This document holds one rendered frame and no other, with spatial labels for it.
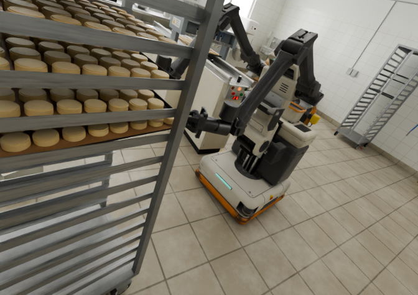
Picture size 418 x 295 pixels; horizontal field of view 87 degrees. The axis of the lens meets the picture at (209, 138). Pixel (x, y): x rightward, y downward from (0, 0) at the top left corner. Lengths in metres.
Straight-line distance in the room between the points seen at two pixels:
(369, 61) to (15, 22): 5.76
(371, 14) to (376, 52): 0.81
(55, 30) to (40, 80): 0.09
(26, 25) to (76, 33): 0.07
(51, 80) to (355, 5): 6.21
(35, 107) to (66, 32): 0.18
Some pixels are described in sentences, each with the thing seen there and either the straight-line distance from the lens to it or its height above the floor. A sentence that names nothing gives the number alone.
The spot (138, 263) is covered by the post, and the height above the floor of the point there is 0.24.
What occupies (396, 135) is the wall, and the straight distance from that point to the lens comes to 5.58.
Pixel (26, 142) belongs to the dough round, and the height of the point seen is 0.98.
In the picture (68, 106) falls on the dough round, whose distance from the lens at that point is 0.60.
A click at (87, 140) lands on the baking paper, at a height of 0.97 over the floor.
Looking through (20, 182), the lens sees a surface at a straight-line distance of 1.22.
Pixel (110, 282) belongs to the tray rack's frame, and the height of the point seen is 0.15.
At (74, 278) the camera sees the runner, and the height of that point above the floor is 0.35.
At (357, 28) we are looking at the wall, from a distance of 6.19.
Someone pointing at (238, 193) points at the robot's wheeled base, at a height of 0.26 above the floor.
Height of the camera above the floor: 1.35
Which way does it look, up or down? 29 degrees down
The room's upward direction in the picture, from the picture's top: 21 degrees clockwise
